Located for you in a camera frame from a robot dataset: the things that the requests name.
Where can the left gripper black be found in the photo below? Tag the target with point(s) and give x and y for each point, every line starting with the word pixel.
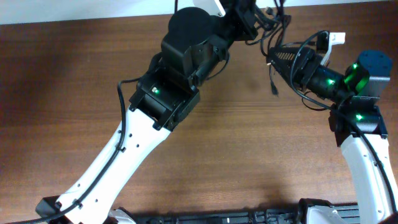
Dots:
pixel 240 13

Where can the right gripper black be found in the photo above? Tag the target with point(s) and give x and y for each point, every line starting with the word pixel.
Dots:
pixel 308 61

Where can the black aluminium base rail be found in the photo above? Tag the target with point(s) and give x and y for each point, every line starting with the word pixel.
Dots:
pixel 299 213

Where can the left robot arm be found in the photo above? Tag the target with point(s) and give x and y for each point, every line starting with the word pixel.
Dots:
pixel 196 41

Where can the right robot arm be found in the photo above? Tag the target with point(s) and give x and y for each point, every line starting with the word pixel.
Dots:
pixel 355 119

